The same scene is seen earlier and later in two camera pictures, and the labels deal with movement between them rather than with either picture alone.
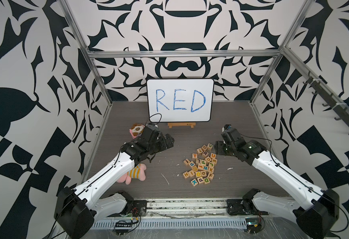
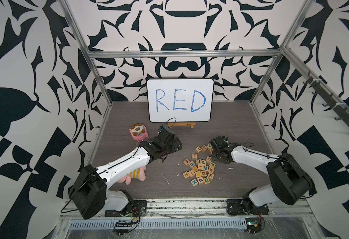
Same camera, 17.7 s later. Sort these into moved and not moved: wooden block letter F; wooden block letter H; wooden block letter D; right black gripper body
Moved: right black gripper body
Not moved: wooden block letter H; wooden block letter F; wooden block letter D
